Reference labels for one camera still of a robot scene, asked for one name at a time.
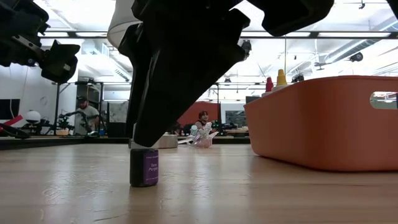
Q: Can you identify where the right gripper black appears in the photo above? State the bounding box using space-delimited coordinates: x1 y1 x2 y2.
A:
118 0 335 149

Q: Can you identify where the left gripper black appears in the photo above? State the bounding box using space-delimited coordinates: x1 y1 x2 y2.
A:
0 0 81 84

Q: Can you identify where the small purple label dropper bottle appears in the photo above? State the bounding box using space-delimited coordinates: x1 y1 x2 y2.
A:
129 140 160 189

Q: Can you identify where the large dark red coloring bottle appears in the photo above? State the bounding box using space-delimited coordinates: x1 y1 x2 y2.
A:
261 77 275 96

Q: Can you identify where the large yellow food coloring bottle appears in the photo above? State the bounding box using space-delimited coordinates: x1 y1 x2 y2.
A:
271 68 289 93

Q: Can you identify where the orange plastic basket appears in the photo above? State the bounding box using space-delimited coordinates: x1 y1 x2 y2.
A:
243 75 398 172

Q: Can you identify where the ceiling light strip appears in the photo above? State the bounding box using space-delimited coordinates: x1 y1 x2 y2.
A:
241 30 312 38
317 31 392 39
41 30 108 38

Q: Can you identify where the orange-red partition panel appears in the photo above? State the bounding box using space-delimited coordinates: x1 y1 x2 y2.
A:
177 100 222 127

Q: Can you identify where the white dome lamp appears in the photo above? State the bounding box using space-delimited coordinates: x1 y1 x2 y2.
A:
24 110 42 126

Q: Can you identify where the black monitor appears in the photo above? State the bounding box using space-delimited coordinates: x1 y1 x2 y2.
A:
0 98 21 121

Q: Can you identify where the person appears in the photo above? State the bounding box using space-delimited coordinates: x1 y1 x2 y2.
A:
194 110 217 133
73 95 101 136

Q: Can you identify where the table lamp with white shade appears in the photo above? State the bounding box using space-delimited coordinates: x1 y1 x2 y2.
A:
106 0 179 149

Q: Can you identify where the black office chair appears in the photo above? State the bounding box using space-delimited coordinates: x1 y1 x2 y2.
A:
107 121 127 139

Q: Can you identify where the black round ceiling fixture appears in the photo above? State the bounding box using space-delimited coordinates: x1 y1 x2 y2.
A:
349 51 364 63

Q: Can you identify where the black metal rack frame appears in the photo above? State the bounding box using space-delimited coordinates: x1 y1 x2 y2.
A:
52 80 105 136

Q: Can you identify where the red strap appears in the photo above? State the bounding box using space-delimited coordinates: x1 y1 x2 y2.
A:
0 114 24 129

